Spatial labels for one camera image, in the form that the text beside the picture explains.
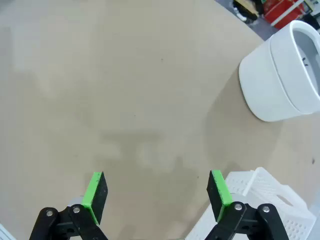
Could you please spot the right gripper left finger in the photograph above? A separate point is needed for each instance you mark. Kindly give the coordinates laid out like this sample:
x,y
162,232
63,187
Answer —
x,y
96,197

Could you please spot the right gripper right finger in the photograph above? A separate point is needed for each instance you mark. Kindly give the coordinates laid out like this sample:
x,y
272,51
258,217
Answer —
x,y
220,196

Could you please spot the white perforated plastic basket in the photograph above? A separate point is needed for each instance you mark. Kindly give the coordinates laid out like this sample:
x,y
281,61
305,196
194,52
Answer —
x,y
270,190

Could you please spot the white lidded trash bin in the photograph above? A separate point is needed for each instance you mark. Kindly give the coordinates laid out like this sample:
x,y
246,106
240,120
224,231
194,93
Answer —
x,y
265,82

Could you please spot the red recycling bin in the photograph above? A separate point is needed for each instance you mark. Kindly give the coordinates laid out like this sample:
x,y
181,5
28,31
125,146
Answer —
x,y
275,10

